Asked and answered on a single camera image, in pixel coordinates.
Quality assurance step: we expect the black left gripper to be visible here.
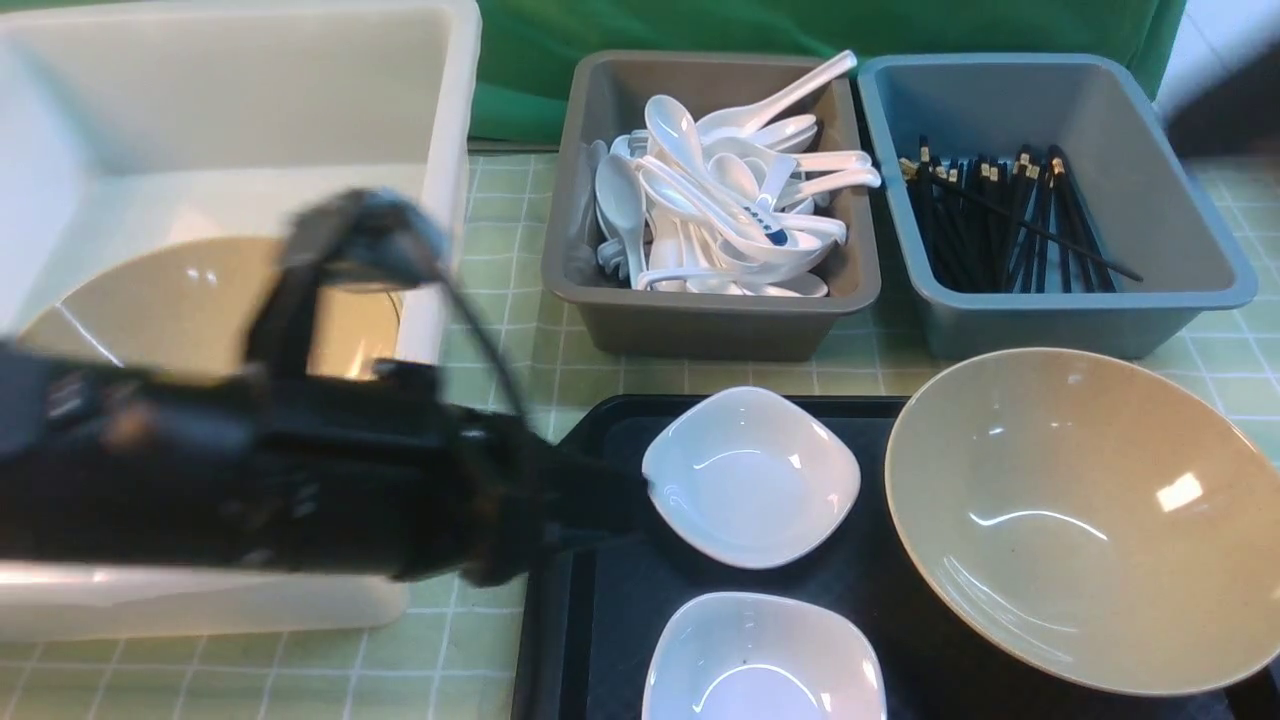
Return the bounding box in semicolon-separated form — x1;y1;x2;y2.
250;361;650;585

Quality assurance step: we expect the white square dish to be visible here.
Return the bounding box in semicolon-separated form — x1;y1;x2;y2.
643;386;861;570
641;591;888;719

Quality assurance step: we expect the large beige noodle bowl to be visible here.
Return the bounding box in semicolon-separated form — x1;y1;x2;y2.
884;348;1279;697

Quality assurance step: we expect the white spoon with blue print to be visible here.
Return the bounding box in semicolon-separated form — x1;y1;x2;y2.
644;95;794;247

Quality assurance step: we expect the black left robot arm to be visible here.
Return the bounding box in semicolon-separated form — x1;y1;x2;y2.
1;343;652;585

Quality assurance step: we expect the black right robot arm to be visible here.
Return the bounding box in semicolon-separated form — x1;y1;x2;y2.
1165;40;1279;161

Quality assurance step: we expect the beige bowl top of stack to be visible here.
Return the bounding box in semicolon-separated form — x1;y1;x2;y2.
18;236;401;379

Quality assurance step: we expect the black serving tray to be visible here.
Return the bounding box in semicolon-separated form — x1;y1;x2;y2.
509;396;1277;719

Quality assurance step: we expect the green checkered table mat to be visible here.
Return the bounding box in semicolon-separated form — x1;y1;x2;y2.
3;155;1277;719

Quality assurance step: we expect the pile of white soup spoons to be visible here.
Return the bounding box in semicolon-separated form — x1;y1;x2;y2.
590;113;883;299

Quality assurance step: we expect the brown plastic spoon bin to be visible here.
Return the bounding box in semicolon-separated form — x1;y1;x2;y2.
541;50;882;363

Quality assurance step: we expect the long white spoon on top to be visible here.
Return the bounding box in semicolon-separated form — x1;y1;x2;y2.
696;49;858;142

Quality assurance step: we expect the green backdrop cloth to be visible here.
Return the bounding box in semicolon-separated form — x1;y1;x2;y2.
470;1;1187;145

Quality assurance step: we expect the bundle of black chopsticks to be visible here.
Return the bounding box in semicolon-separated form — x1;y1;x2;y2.
899;136;1144;295

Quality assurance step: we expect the large white plastic tub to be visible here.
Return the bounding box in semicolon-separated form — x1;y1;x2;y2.
0;0;483;643

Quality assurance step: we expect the blue plastic chopstick bin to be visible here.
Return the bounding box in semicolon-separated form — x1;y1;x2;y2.
858;53;1258;360

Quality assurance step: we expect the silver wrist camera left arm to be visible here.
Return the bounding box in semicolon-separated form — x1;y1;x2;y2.
276;188;452;293

